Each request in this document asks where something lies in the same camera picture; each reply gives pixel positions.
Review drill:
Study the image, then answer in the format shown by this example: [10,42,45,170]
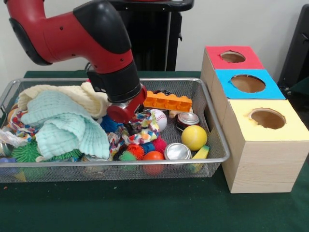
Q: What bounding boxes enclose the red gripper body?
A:
[107,85,147,124]

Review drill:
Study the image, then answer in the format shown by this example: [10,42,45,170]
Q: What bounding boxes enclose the orange plastic tray block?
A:
[143,90,193,113]

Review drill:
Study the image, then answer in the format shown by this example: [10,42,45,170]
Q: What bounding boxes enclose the green cloth table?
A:
[0,70,309,232]

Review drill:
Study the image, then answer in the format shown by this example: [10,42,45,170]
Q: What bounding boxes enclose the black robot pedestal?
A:
[112,0,195,72]

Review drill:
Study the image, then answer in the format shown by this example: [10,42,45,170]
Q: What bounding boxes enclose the wooden box with three holes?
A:
[200,46,309,194]

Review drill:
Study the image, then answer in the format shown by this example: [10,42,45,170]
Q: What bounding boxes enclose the crushed silver can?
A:
[164,143,192,161]

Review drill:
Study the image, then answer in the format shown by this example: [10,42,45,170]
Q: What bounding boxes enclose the black floor stand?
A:
[279,4,309,97]

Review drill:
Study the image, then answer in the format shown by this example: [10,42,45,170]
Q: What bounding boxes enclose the white baseball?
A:
[150,109,168,132]

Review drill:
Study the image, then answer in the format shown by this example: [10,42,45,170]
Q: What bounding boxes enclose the colourful polka-dot cloth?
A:
[122,111,160,145]

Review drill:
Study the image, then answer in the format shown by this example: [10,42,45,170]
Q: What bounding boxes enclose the red-orange ball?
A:
[142,151,165,174]

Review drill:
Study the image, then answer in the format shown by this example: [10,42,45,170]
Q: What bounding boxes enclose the mint green cloth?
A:
[20,90,111,160]

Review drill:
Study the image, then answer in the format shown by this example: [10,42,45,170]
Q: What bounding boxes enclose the wire mesh bin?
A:
[0,77,231,182]

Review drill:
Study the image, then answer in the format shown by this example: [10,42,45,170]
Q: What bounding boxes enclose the cream waffle cloth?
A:
[18,82,111,119]

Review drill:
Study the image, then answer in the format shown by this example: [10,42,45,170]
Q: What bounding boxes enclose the multicolour spiky caterpillar toy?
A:
[118,137,167,161]

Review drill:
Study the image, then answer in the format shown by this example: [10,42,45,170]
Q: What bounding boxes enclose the yellow ball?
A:
[182,125,208,151]

